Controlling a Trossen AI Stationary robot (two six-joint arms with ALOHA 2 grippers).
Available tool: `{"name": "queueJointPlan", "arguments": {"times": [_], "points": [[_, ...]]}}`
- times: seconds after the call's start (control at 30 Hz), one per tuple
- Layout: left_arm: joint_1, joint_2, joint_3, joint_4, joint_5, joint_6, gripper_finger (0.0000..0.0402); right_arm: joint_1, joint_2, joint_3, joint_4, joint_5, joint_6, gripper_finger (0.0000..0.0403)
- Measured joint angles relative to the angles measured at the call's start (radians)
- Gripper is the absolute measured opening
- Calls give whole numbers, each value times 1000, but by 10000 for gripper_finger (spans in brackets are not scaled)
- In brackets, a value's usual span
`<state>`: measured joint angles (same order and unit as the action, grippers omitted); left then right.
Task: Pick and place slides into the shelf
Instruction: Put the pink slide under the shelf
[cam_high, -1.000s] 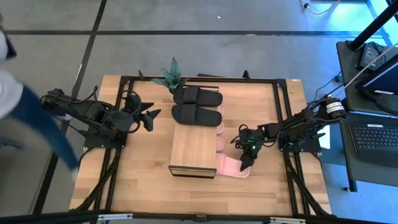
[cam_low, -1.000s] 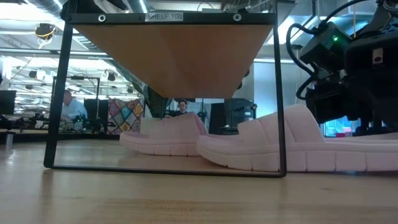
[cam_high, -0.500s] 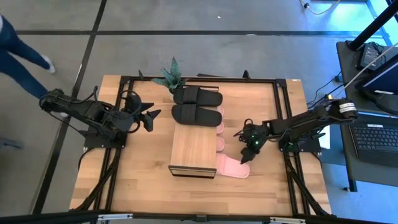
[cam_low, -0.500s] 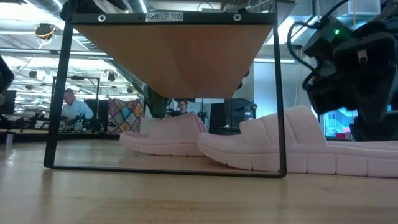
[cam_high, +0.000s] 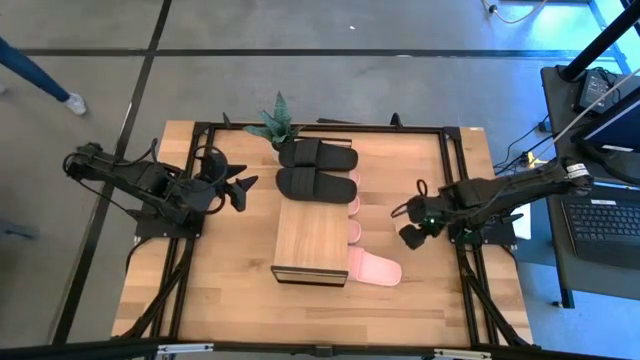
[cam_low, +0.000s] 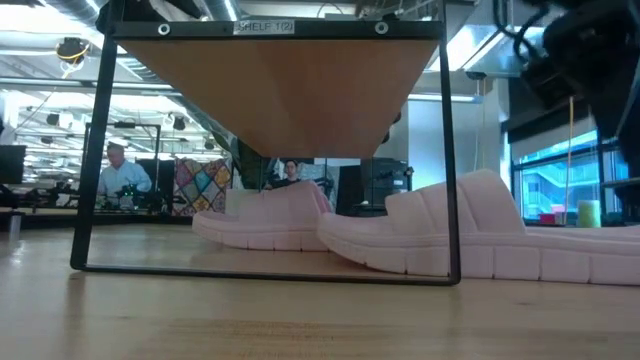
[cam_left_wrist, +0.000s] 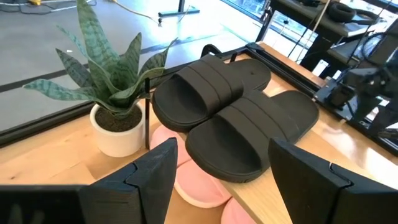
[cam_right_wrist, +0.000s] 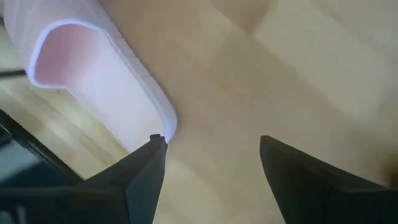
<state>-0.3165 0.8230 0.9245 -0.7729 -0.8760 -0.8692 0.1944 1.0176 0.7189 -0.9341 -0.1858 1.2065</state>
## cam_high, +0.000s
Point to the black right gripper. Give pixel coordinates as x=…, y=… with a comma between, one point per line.
x=425, y=210

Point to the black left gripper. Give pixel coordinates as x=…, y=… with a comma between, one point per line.
x=212, y=187

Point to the black slide sandal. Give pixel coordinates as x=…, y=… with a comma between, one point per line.
x=320, y=186
x=320, y=155

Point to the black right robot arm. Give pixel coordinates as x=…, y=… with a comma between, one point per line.
x=525, y=182

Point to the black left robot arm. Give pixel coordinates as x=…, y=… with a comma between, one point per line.
x=135, y=175

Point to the green succulent in white pot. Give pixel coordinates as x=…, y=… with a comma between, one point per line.
x=277, y=125

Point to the yellow plug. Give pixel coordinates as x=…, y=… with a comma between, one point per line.
x=535, y=160

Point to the black side table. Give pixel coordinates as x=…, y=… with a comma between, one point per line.
x=557, y=260

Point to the black laptop keyboard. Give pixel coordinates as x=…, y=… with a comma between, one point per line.
x=600, y=225

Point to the black monitor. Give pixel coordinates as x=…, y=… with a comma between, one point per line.
x=620, y=130

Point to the black power adapter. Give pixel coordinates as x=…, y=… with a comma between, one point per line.
x=595, y=90

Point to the person's leg with sneaker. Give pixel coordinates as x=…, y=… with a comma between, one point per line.
x=30, y=70

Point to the black diagonal pole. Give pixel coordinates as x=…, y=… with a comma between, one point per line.
x=600, y=44

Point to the wooden shelf with black frame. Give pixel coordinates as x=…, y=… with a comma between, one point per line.
x=310, y=235

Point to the black aluminium table frame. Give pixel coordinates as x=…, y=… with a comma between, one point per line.
x=176, y=260

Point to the silver metal bracket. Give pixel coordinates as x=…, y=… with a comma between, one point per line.
x=185, y=349
x=462, y=354

